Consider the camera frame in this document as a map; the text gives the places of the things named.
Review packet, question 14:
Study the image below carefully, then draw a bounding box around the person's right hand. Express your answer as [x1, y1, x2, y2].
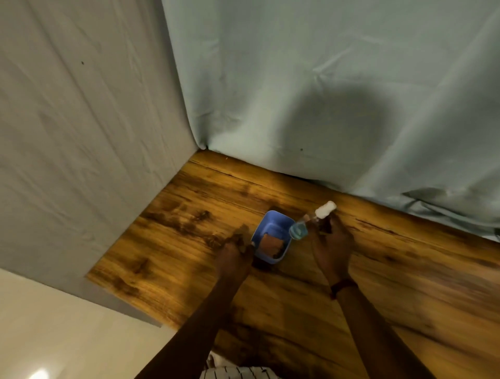
[310, 213, 355, 286]

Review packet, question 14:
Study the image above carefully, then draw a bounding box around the person's left hand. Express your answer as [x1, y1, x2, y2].
[216, 224, 255, 282]

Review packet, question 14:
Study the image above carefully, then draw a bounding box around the clear bottle with white cap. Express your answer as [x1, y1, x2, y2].
[288, 200, 338, 241]

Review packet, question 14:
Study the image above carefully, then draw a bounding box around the blue plastic container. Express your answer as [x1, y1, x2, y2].
[250, 210, 296, 265]

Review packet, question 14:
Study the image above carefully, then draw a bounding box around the person's right forearm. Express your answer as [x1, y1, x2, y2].
[335, 284, 436, 379]

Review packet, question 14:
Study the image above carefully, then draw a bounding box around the person's left forearm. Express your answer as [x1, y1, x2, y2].
[135, 273, 251, 379]

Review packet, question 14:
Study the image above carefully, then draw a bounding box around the brown sponge piece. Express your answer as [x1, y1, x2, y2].
[259, 233, 284, 259]

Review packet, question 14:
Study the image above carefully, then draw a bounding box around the dark red wristband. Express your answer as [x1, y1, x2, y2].
[330, 277, 359, 301]

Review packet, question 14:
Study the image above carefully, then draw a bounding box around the white striped shirt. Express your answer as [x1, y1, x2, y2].
[200, 351, 280, 379]

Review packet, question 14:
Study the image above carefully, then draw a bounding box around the pale green backdrop cloth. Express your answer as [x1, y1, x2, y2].
[162, 0, 500, 243]

